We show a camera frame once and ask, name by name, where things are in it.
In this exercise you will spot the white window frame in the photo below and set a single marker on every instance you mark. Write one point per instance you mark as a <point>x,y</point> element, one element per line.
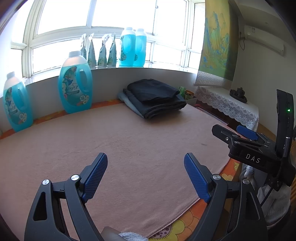
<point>44,32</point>

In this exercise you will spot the black pants with pink waistband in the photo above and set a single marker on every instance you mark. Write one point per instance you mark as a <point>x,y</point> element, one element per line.
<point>150,91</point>

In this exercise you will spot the golden tin can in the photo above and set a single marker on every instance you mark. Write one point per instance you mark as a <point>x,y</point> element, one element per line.
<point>188,95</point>

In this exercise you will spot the white air conditioner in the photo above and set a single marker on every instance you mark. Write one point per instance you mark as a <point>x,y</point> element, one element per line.
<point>264,38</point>

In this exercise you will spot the middle blue detergent bottle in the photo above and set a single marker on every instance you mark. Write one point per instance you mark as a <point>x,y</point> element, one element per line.
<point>75,84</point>

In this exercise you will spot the blue bottle on windowsill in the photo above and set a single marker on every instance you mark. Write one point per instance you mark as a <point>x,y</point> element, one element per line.
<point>140,48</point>
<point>127,47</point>

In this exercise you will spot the folded dark grey pants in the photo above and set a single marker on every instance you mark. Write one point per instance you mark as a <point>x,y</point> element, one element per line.
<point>149,111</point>

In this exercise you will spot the blue detergent bottle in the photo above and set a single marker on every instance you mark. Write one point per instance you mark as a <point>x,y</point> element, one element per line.
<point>75,84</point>
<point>16,103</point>

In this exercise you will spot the white lace tablecloth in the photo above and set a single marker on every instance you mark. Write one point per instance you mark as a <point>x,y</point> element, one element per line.
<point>219,98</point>

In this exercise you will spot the black ornament on table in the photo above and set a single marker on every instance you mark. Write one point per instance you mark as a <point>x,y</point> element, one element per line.
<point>238,94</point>

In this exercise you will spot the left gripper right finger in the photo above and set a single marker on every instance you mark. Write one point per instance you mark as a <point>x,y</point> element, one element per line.
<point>232,212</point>

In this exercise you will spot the landscape painting scroll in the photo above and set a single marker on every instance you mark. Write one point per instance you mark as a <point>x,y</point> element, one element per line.
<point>220,45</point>

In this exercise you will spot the green box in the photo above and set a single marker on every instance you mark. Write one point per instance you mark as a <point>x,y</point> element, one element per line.
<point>182,91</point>

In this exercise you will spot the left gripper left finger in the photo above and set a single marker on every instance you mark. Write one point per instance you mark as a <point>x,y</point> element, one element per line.
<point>46,220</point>

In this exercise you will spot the refill pouch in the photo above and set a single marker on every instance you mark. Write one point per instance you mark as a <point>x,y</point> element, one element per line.
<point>91,53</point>
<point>83,48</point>
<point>102,60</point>
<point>112,58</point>

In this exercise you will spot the left blue detergent bottle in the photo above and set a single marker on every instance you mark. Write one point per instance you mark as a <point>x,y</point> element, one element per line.
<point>16,103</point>

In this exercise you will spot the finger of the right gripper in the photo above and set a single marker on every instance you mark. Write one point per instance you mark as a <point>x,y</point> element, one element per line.
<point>247,133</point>

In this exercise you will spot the right white gloved hand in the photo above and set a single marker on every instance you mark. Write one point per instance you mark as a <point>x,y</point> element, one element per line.
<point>277,203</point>

